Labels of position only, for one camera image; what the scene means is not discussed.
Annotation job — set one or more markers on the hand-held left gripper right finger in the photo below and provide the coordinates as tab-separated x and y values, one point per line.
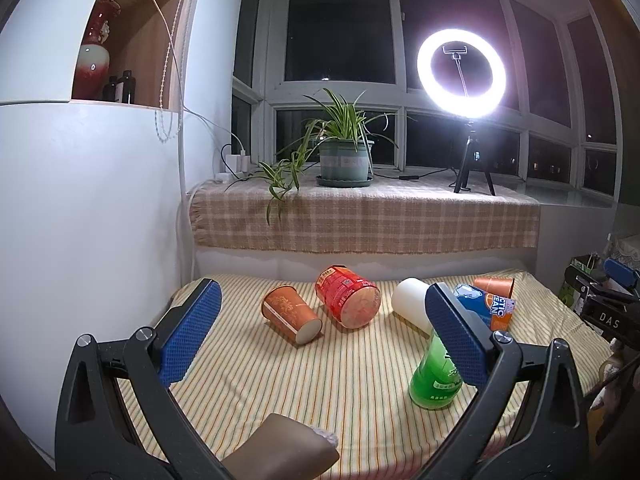
457	340

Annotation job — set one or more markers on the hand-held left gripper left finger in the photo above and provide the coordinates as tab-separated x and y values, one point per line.
192	330

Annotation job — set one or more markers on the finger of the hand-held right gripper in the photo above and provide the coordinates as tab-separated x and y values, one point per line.
620	271

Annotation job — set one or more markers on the white cup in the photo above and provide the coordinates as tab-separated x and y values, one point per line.
410	302

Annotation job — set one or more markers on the orange paper cup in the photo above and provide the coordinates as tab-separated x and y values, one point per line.
495	286

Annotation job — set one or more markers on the brown patterned paper cup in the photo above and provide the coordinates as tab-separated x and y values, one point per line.
292	312

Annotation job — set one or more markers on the red printed cup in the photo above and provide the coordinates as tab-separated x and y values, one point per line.
345	295

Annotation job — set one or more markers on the plain brown cup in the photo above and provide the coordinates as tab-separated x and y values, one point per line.
282	452

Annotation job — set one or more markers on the white lace cloth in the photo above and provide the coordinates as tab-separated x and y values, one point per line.
625	245

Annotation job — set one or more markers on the green plastic bottle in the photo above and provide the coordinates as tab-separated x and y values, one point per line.
432	375

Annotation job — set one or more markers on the green patterned box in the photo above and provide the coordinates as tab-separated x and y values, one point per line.
575	272

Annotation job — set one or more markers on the dark cloth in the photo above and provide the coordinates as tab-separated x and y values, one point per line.
617	410

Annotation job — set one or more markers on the yellow striped bed sheet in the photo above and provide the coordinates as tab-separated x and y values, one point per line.
300	385

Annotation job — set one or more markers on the plaid windowsill cloth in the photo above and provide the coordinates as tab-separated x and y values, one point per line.
375	217

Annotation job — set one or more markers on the white power strip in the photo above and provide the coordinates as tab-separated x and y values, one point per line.
227	177

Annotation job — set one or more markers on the white charger plug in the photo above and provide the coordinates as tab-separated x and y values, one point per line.
245	162
232	162

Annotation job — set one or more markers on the black tripod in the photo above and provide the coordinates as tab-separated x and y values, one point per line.
470	157

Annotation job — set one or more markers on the green pot saucer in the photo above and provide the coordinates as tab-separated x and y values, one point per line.
345	182

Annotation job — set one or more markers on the green flower pot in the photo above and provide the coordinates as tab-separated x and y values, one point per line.
345	162

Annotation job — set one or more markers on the dark bottle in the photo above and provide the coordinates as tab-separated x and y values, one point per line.
126	87
110	90

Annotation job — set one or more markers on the spider plant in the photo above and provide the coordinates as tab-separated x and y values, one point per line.
345	115

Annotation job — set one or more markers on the phone clamp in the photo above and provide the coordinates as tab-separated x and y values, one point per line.
455	50

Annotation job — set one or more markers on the red and white vase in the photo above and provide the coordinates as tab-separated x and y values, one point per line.
92	67

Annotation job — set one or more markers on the wooden shelf niche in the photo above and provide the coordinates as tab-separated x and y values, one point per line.
145	50

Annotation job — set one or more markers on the window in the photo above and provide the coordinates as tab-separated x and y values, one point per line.
340	20

